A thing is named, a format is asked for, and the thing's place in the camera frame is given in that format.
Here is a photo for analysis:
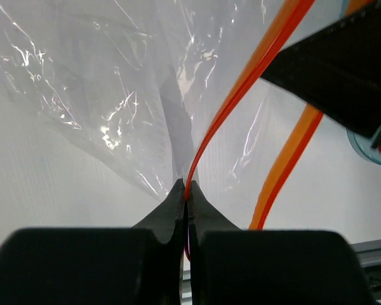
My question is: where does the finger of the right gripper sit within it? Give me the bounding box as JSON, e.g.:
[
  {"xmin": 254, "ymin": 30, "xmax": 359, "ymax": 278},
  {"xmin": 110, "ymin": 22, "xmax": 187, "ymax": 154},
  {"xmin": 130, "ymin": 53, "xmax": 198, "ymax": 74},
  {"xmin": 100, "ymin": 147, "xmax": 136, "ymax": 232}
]
[{"xmin": 261, "ymin": 1, "xmax": 381, "ymax": 139}]

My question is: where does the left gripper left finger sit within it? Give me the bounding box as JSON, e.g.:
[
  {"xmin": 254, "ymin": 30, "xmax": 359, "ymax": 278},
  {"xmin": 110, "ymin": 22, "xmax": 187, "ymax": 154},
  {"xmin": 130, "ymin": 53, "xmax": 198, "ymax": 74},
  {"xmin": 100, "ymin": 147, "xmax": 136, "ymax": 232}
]
[{"xmin": 0, "ymin": 180, "xmax": 186, "ymax": 304}]

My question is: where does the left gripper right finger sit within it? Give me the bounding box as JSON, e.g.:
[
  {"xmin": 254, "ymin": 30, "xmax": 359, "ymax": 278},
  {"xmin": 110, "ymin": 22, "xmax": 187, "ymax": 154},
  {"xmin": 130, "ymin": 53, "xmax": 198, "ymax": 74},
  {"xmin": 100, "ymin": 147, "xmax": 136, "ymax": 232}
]
[{"xmin": 187, "ymin": 183, "xmax": 375, "ymax": 304}]

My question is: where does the clear orange zip top bag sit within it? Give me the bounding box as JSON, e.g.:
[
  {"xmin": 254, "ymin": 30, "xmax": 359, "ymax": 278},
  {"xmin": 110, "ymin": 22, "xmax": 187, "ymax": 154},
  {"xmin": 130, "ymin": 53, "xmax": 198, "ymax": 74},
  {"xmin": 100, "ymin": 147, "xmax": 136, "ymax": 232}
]
[{"xmin": 0, "ymin": 1, "xmax": 379, "ymax": 245}]

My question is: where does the teal plastic bin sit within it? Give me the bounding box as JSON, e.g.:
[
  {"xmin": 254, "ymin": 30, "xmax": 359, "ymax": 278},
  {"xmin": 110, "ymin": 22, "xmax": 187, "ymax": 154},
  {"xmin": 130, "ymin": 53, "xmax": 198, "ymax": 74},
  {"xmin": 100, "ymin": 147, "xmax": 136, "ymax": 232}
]
[{"xmin": 347, "ymin": 129, "xmax": 381, "ymax": 166}]

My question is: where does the aluminium mounting rail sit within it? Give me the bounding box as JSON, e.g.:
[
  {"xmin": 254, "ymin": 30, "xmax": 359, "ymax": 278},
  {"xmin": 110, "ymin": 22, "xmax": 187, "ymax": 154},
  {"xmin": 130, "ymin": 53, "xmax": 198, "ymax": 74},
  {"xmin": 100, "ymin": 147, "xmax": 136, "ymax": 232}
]
[{"xmin": 182, "ymin": 240, "xmax": 381, "ymax": 304}]

